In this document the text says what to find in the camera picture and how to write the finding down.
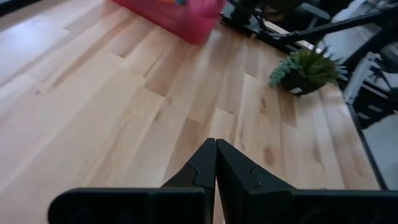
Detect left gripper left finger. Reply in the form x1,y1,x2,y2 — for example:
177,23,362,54
47,138,218,224

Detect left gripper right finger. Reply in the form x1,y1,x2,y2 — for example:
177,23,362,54
216,139,398,224

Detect pink plastic bin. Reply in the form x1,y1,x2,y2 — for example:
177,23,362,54
110,0,226,45

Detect potted succulent plant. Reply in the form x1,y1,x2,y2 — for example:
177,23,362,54
267,46,348,96

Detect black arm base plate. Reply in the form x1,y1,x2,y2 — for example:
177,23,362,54
221,2,271,35

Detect black aluminium table frame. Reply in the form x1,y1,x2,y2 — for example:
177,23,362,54
220,0,398,190

